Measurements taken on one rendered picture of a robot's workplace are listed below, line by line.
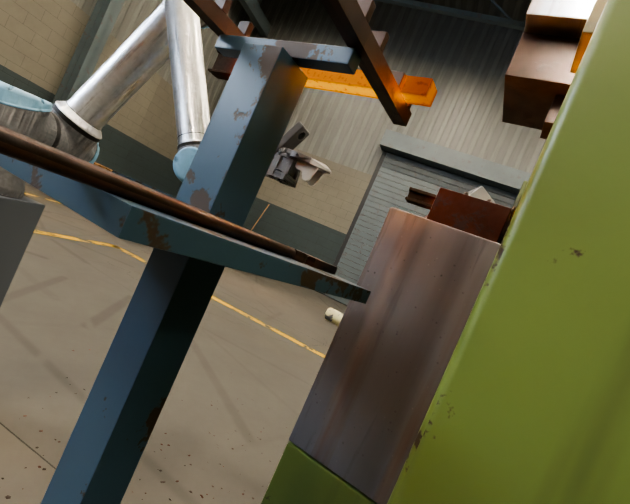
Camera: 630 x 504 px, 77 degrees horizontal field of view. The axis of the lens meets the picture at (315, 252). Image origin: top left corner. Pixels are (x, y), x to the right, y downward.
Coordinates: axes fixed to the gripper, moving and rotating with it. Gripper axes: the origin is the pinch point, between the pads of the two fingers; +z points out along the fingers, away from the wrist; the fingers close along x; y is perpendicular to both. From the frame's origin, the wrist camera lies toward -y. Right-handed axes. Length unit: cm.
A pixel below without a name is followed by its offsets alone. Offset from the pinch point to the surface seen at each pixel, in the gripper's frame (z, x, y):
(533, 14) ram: 34, 13, -37
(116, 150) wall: -747, -463, -9
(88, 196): 26, 72, 24
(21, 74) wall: -717, -242, -51
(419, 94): 31, 42, -2
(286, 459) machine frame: 28, 22, 56
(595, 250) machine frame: 54, 49, 12
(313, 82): 13.9, 39.5, -2.0
